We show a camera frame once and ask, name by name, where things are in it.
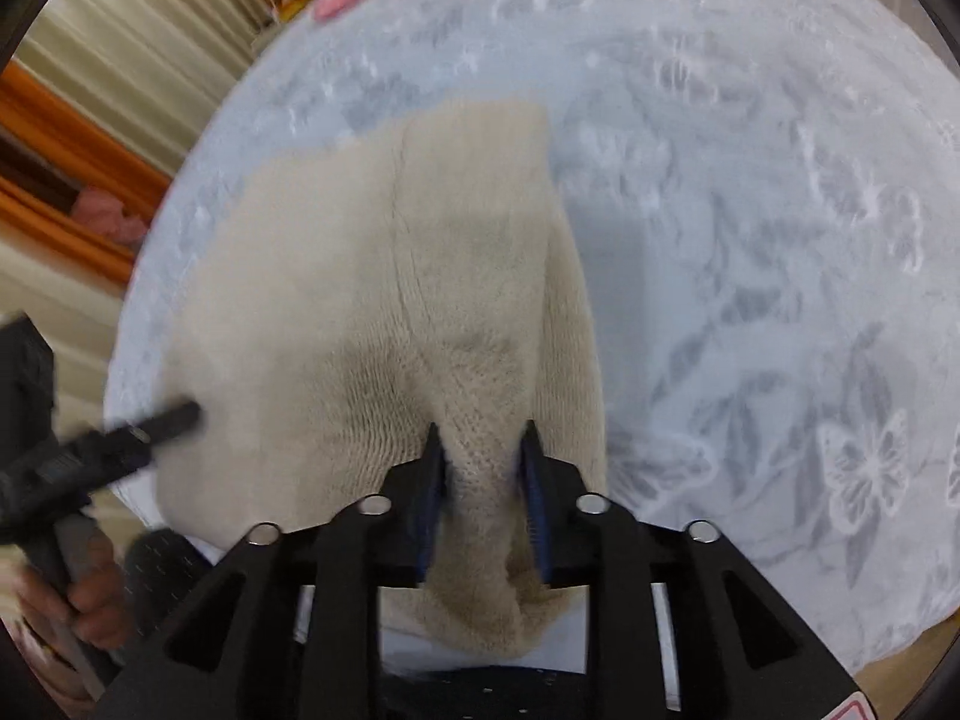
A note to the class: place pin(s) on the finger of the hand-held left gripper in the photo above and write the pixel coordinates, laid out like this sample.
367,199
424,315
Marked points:
169,424

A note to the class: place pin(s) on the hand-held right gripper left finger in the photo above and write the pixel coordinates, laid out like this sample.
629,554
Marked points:
431,517

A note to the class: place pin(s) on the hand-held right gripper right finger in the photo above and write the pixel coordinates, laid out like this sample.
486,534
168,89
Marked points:
538,517

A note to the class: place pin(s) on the cream knitted sweater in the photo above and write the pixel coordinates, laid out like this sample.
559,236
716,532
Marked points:
375,277

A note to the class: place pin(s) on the person's left hand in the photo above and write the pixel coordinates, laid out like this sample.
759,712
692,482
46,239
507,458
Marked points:
97,600

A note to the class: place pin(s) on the beige pleated curtain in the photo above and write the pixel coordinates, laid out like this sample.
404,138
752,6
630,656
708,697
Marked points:
52,292
135,45

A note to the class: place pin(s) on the crumpled pink cloth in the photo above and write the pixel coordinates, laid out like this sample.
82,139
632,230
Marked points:
109,216

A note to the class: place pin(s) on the pale blue lace bedspread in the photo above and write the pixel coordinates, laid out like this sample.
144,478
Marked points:
750,202

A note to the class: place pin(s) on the orange window frame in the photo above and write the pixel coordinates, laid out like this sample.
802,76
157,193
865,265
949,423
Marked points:
82,142

